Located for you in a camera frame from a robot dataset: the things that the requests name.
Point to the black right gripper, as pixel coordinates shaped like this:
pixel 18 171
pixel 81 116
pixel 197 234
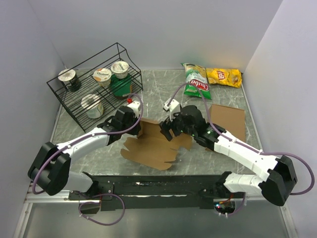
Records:
pixel 165 129

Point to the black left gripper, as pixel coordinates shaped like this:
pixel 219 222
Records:
pixel 135 131

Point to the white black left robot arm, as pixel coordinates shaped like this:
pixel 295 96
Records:
pixel 50 169

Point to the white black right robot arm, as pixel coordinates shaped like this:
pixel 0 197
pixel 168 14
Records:
pixel 274 178

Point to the folded brown cardboard box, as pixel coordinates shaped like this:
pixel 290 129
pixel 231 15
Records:
pixel 232 119

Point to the green snack packet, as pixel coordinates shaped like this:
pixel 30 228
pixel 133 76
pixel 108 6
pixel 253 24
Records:
pixel 121 87

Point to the orange Chobani yogurt cup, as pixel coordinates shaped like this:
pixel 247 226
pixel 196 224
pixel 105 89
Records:
pixel 103 76

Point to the green Chobani yogurt cup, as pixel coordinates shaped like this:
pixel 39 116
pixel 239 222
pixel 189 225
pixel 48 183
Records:
pixel 120 69

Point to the green Chuba chips bag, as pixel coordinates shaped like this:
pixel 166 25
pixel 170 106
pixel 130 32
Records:
pixel 196 75

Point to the dark yogurt cup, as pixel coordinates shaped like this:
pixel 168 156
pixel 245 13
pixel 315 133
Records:
pixel 69 78

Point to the yellow Lays chips bag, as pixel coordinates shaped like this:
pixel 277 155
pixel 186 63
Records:
pixel 226 77

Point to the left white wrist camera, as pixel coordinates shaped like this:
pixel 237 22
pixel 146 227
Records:
pixel 135 106

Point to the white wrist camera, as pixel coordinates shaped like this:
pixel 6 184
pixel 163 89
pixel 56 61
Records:
pixel 135 106
pixel 172 106

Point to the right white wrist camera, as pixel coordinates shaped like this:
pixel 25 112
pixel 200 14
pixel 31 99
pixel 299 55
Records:
pixel 172 106

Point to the white ring yogurt cup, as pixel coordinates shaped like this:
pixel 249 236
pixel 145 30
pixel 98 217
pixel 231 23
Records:
pixel 92 105

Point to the black wire rack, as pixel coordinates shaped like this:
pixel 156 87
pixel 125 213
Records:
pixel 71 101

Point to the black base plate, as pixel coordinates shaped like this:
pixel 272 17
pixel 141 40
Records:
pixel 148 192

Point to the aluminium rail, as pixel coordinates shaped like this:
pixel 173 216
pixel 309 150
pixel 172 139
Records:
pixel 61 197

